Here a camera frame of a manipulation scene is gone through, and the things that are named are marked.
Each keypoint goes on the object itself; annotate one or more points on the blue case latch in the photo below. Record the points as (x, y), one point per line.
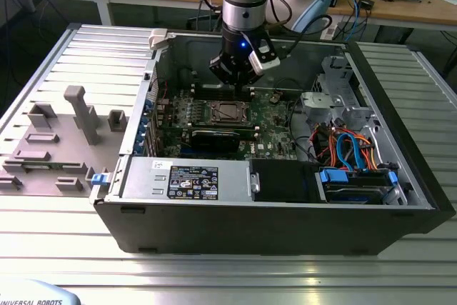
(99, 180)

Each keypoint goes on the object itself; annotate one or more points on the white labelled box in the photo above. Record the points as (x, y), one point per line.
(330, 31)

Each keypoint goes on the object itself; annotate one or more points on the small black adapter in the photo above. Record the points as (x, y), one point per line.
(366, 3)

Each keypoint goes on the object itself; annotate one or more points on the silver CPU plate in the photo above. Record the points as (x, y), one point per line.
(229, 111)

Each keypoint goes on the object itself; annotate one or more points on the pale blue teach pendant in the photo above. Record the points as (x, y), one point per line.
(35, 294)

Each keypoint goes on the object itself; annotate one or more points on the round coin battery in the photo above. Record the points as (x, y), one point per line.
(275, 98)

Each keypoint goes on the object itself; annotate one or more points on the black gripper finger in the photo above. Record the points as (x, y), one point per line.
(218, 66)
(246, 94)

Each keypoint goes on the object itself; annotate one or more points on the beige case latch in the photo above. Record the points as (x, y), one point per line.
(157, 38)

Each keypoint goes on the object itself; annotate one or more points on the green RAM stick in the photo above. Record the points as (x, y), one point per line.
(50, 166)

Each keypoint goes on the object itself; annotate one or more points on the black PC case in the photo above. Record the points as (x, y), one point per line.
(250, 226)

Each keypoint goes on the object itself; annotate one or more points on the blue card retention clip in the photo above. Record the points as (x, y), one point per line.
(138, 150)
(144, 127)
(140, 139)
(148, 105)

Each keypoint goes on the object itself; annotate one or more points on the black graphics card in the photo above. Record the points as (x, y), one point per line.
(214, 139)

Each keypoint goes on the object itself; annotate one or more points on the grey power supply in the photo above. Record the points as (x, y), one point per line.
(143, 176)

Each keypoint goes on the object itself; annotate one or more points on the grey parts rack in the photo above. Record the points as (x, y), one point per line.
(53, 155)

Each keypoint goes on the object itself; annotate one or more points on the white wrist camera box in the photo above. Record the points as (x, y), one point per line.
(266, 62)

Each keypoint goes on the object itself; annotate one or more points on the hard disk in blue carrier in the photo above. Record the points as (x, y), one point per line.
(333, 177)

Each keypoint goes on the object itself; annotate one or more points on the silver drive cage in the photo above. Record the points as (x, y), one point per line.
(321, 101)

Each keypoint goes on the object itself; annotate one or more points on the green motherboard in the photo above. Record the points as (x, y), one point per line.
(271, 130)

